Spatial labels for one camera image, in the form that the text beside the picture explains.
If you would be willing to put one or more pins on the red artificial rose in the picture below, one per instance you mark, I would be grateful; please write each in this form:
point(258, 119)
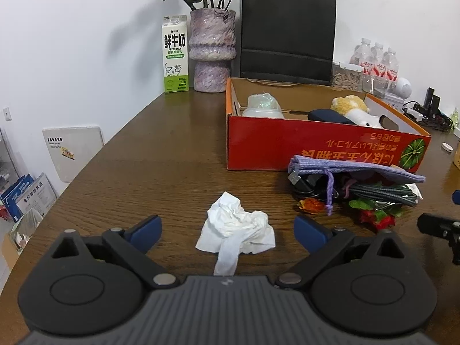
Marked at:
point(375, 219)

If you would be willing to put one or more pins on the white printed packet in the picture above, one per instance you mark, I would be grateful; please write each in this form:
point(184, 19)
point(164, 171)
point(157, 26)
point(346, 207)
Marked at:
point(39, 194)

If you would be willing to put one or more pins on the yellow white hamster plush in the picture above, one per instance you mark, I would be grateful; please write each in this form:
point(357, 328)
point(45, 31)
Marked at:
point(348, 104)

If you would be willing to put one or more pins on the small white lid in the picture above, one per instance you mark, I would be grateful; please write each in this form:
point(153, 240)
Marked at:
point(446, 147)

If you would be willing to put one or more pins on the black charger stand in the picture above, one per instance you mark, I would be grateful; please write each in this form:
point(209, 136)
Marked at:
point(432, 100)

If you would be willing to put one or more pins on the iridescent translucent film ball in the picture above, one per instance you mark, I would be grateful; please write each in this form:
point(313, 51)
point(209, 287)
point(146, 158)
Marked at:
point(264, 102)

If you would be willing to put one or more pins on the small green bottle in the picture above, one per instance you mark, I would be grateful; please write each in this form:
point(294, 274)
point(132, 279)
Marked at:
point(456, 118)

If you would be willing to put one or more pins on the clear water bottle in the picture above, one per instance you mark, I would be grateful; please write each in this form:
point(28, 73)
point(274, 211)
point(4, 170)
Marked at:
point(378, 63)
point(360, 57)
point(391, 66)

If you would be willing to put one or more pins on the red cardboard box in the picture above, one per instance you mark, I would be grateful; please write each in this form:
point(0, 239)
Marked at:
point(305, 147)

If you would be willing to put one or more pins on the white wall socket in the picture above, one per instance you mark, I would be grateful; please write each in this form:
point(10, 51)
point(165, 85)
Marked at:
point(7, 114)

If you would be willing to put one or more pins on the blue printed packet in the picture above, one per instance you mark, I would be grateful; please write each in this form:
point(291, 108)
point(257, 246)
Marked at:
point(12, 201)

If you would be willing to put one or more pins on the white round speaker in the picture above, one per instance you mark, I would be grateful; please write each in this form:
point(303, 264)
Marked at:
point(402, 87)

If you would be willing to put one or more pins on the small cardboard box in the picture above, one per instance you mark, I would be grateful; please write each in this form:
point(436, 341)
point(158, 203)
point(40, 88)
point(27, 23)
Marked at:
point(9, 251)

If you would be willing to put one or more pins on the clear seed container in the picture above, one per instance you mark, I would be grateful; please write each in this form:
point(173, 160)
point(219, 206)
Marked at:
point(346, 77)

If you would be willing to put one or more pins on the white green milk carton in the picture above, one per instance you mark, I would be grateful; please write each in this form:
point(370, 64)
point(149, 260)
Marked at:
point(175, 61)

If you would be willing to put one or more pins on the purple knitted pouch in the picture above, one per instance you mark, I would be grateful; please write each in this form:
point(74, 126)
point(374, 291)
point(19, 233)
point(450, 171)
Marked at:
point(341, 167)

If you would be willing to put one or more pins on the white board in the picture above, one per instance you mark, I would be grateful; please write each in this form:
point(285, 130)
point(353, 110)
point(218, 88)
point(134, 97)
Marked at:
point(72, 151)

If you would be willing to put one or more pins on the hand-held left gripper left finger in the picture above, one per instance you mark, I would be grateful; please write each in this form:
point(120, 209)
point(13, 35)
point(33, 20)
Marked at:
point(145, 231)

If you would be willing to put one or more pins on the white tissue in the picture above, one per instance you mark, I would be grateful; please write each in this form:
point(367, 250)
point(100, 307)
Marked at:
point(233, 222)

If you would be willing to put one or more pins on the purple marbled vase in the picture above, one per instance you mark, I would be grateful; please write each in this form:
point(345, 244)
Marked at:
point(212, 50)

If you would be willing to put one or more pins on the black paper bag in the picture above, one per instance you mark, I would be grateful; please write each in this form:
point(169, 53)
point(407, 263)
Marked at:
point(287, 25)

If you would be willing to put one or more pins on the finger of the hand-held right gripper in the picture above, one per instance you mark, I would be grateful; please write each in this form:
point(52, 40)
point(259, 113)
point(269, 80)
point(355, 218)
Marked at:
point(456, 197)
point(435, 224)

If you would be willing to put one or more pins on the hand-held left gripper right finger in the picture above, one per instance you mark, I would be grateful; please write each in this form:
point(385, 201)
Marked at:
point(311, 233)

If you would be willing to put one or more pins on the orange candy wrapper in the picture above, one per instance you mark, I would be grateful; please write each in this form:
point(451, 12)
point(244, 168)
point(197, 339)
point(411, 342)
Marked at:
point(312, 205)

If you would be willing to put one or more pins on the wooden desk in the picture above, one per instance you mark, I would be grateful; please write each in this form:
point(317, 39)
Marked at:
point(143, 169)

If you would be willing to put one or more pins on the dark blue glasses case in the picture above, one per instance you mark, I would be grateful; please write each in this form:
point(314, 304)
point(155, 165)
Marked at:
point(327, 115)

